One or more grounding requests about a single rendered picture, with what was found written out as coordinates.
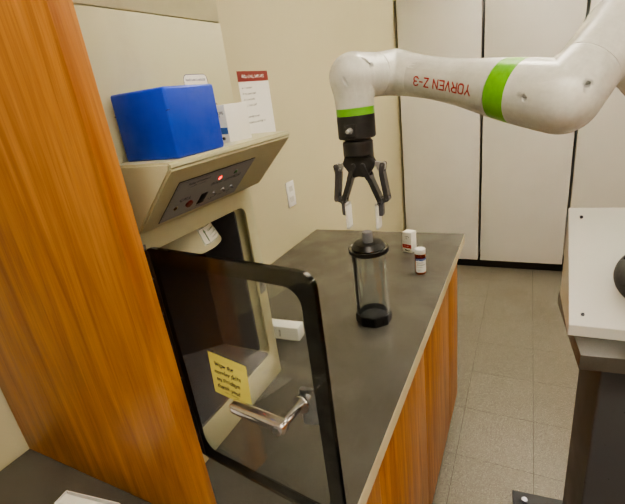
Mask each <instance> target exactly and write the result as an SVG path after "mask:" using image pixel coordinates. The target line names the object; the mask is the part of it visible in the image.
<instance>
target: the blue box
mask: <svg viewBox="0 0 625 504"><path fill-rule="evenodd" d="M110 98H111V102H112V106H113V109H114V113H115V116H116V117H115V118H116V120H117V124H118V127H119V131H120V134H121V138H122V142H123V145H124V149H125V152H126V156H127V159H128V161H129V162H135V161H150V160H166V159H180V158H183V157H187V156H191V155H195V154H198V153H202V152H206V151H210V150H214V149H217V148H221V147H223V146H224V143H223V138H222V132H221V127H220V122H219V117H218V112H217V107H216V104H217V103H216V102H215V96H214V91H213V86H212V84H194V85H177V86H162V87H156V88H150V89H144V90H139V91H133V92H127V93H122V94H116V95H112V96H111V97H110Z"/></svg>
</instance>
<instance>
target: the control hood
mask: <svg viewBox="0 0 625 504"><path fill-rule="evenodd" d="M289 134H290V132H288V130H287V131H276V132H265V133H254V134H251V135H252V138H249V139H244V140H240V141H235V142H230V143H224V146H223V147H221V148H217V149H214V150H210V151H206V152H202V153H198V154H195V155H191V156H187V157H183V158H180V159H166V160H150V161H135V162H125V163H121V164H120V168H121V171H122V175H123V178H124V182H125V185H126V189H127V192H128V196H129V199H130V203H131V206H132V210H133V213H134V217H135V220H136V224H137V227H138V231H139V234H142V233H145V232H147V231H149V230H152V229H154V228H156V227H158V226H161V225H163V224H165V223H168V222H170V221H172V220H175V219H177V218H179V217H182V216H184V215H186V214H188V213H191V212H193V211H195V210H198V209H200V208H202V207H205V206H207V205H209V204H212V203H214V202H216V201H218V200H221V199H223V198H225V197H228V196H230V195H232V194H235V193H237V192H239V191H242V190H244V189H246V188H248V187H251V186H253V185H255V184H257V183H259V182H260V180H261V179H262V177H263V176H264V174H265V173H266V171H267V170H268V168H269V167H270V165H271V164H272V162H273V161H274V159H275V158H276V156H277V155H278V153H279V152H280V150H281V149H282V147H283V146H284V144H285V143H286V141H287V139H288V138H289ZM254 157H255V159H254V161H253V162H252V164H251V166H250V167H249V169H248V170H247V172H246V174H245V175H244V177H243V178H242V180H241V182H240V183H239V185H238V186H237V188H236V190H235V191H234V192H233V193H230V194H228V195H226V196H223V197H221V198H219V199H216V200H214V201H212V202H209V203H207V204H205V205H202V206H200V207H198V208H195V209H193V210H191V211H188V212H186V213H184V214H181V215H179V216H177V217H174V218H172V219H170V220H167V221H165V222H163V223H160V224H158V223H159V222H160V220H161V218H162V216H163V214H164V212H165V210H166V208H167V206H168V204H169V202H170V200H171V198H172V196H173V194H174V192H175V190H176V188H177V186H178V184H179V183H180V182H183V181H186V180H189V179H192V178H195V177H198V176H201V175H204V174H207V173H210V172H213V171H216V170H219V169H222V168H225V167H228V166H231V165H234V164H237V163H240V162H243V161H246V160H249V159H251V158H254Z"/></svg>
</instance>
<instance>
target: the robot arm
mask: <svg viewBox="0 0 625 504"><path fill-rule="evenodd" d="M329 81H330V86H331V89H332V92H333V96H334V100H335V106H336V115H337V126H338V137H339V140H343V141H344V142H343V153H344V161H343V163H337V164H335V165H334V166H333V168H334V172H335V190H334V201H335V202H340V203H341V204H342V213H343V215H346V224H347V229H350V228H351V227H352V226H353V217H352V206H351V201H349V200H348V199H349V196H350V193H351V189H352V186H353V183H354V179H355V178H356V177H365V179H366V181H367V182H368V184H369V186H370V188H371V190H372V192H373V194H374V196H375V199H376V201H377V203H376V204H375V217H376V230H379V229H380V228H381V227H382V216H383V215H384V214H385V204H384V203H385V202H388V201H389V200H390V199H391V192H390V187H389V182H388V177H387V172H386V167H387V162H386V161H383V162H381V161H376V159H375V158H374V148H373V140H372V139H371V137H374V136H375V135H376V125H375V109H374V97H378V96H409V97H418V98H425V99H430V100H435V101H440V102H444V103H447V104H451V105H454V106H458V107H461V108H464V109H466V110H469V111H472V112H475V113H477V114H480V115H483V116H486V117H489V118H492V119H496V120H499V121H502V122H505V123H509V124H512V125H516V126H519V127H523V128H527V129H531V130H535V131H539V132H543V133H547V134H554V135H560V134H567V133H571V132H574V131H576V130H578V129H580V128H582V127H584V126H585V125H587V124H588V123H589V122H590V121H591V120H592V119H594V117H595V116H596V115H597V114H598V112H599V111H600V109H601V108H602V106H603V105H604V104H605V102H606V101H607V99H608V98H609V96H610V95H611V93H612V92H613V90H614V89H615V87H617V88H618V89H619V90H620V91H621V93H622V94H623V95H624V96H625V0H602V1H600V2H599V3H598V4H597V5H596V6H595V7H594V8H593V10H592V11H591V12H590V14H589V15H588V16H587V18H586V19H585V21H584V22H583V23H582V25H581V26H580V28H579V29H578V30H577V31H576V33H575V34H574V35H573V36H572V38H571V39H570V40H569V41H568V43H567V44H566V45H565V46H564V47H563V48H562V50H561V51H560V52H559V53H558V54H557V55H556V56H555V57H553V58H544V57H497V58H473V59H461V58H444V57H435V56H428V55H422V54H418V53H413V52H410V51H406V50H403V49H390V50H385V51H379V52H360V51H349V52H346V53H343V54H342V55H340V56H339V57H338V58H337V59H336V60H335V61H334V63H333V64H332V66H331V69H330V73H329ZM374 166H376V167H377V170H379V178H380V182H381V187H382V192H383V194H382V192H381V190H380V188H379V186H378V184H377V181H376V179H375V177H374V173H373V171H372V169H373V168H374ZM344 167H345V169H346V170H347V171H348V176H347V181H346V185H345V188H344V192H343V195H342V182H343V170H344ZM613 279H614V283H615V286H616V288H617V289H618V291H619V292H620V294H621V295H622V296H623V297H624V298H625V255H624V256H623V257H622V258H621V259H620V260H619V261H618V263H617V264H616V266H615V269H614V273H613Z"/></svg>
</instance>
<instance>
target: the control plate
mask: <svg viewBox="0 0 625 504"><path fill-rule="evenodd" d="M254 159H255V157H254V158H251V159H249V160H246V161H243V162H240V163H237V164H234V165H231V166H228V167H225V168H222V169H219V170H216V171H213V172H210V173H207V174H204V175H201V176H198V177H195V178H192V179H189V180H186V181H183V182H180V183H179V184H178V186H177V188H176V190H175V192H174V194H173V196H172V198H171V200H170V202H169V204H168V206H167V208H166V210H165V212H164V214H163V216H162V218H161V220H160V222H159V223H158V224H160V223H163V222H165V221H167V220H170V219H172V218H174V217H177V216H179V215H181V214H184V213H186V212H188V211H191V210H193V209H195V208H198V207H200V206H202V205H205V204H207V203H209V202H212V201H214V200H216V199H219V198H221V197H223V196H226V195H228V194H230V193H233V192H234V191H235V190H236V188H237V186H238V185H239V183H240V182H241V180H242V178H243V177H244V175H245V174H246V172H247V170H248V169H249V167H250V166H251V164H252V162H253V161H254ZM237 169H238V171H237V173H235V174H233V173H234V171H235V170H237ZM220 175H223V177H222V178H221V179H220V180H218V177H219V176H220ZM231 184H233V185H232V186H233V188H231V187H230V188H229V186H230V185H231ZM223 187H224V189H225V191H224V192H223V191H220V190H221V189H222V188H223ZM213 191H216V192H215V193H216V195H214V194H213V195H212V192H213ZM205 192H208V194H207V195H206V197H205V199H204V201H203V202H201V203H199V204H196V203H197V202H198V200H199V198H200V196H201V195H202V194H203V193H205ZM190 200H193V204H192V205H191V206H190V207H186V206H185V205H186V203H187V202H188V201H190ZM176 206H178V209H177V210H176V211H173V209H174V208H175V207H176Z"/></svg>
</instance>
